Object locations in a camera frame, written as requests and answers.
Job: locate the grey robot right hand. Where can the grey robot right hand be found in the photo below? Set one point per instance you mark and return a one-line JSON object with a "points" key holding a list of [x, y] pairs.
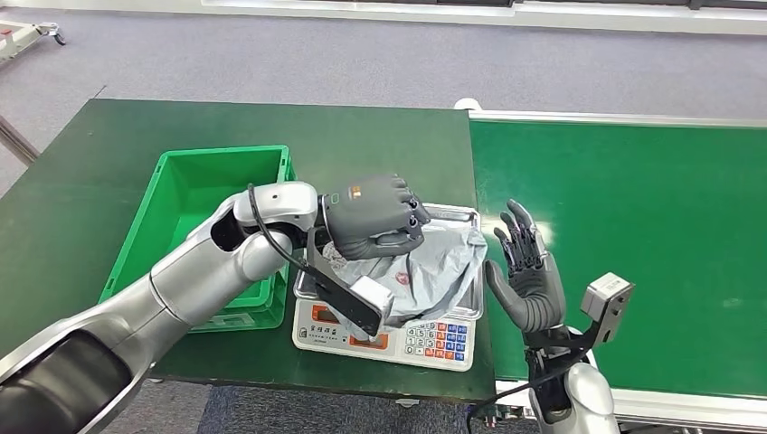
{"points": [[536, 293]]}

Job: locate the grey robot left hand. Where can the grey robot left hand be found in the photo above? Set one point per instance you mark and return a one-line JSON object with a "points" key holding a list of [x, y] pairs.
{"points": [[371, 215]]}

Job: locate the grey plastic mailer package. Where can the grey plastic mailer package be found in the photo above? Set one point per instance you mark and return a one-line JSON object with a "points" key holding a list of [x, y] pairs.
{"points": [[431, 275]]}

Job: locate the green conveyor belt machine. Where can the green conveyor belt machine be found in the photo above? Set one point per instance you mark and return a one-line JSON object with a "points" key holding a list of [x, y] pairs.
{"points": [[659, 209]]}

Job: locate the white electronic scale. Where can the white electronic scale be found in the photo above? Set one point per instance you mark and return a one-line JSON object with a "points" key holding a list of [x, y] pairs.
{"points": [[413, 350]]}

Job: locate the green plastic crate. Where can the green plastic crate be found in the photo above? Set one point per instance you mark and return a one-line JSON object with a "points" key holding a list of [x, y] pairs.
{"points": [[192, 180]]}

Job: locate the white wheeled cart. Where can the white wheeled cart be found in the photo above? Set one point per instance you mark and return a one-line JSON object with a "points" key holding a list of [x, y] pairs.
{"points": [[21, 33]]}

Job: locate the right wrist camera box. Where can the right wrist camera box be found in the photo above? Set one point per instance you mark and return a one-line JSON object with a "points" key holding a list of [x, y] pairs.
{"points": [[608, 299]]}

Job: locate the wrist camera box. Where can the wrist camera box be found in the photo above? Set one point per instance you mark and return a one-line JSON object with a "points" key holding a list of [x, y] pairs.
{"points": [[359, 305], [608, 299]]}

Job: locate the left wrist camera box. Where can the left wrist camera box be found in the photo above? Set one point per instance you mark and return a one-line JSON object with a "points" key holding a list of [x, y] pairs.
{"points": [[359, 305]]}

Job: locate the grey metal floor rail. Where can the grey metal floor rail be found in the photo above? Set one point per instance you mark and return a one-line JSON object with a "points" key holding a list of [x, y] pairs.
{"points": [[15, 139]]}

